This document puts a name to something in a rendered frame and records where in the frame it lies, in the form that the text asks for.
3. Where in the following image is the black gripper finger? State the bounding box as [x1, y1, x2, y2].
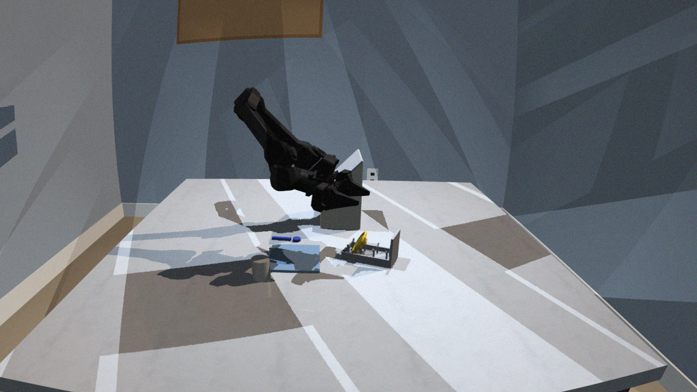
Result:
[325, 185, 359, 211]
[344, 173, 370, 197]

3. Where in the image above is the grey cylinder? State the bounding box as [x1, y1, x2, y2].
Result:
[251, 255, 271, 282]

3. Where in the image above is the dark grey dish rack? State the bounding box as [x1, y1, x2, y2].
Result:
[341, 229, 401, 269]

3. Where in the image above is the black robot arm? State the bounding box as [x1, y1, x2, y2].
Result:
[234, 87, 339, 192]

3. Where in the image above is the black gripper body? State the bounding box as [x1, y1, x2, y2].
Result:
[302, 169, 351, 212]

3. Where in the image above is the gold round plate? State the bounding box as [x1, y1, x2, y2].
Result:
[352, 231, 368, 253]

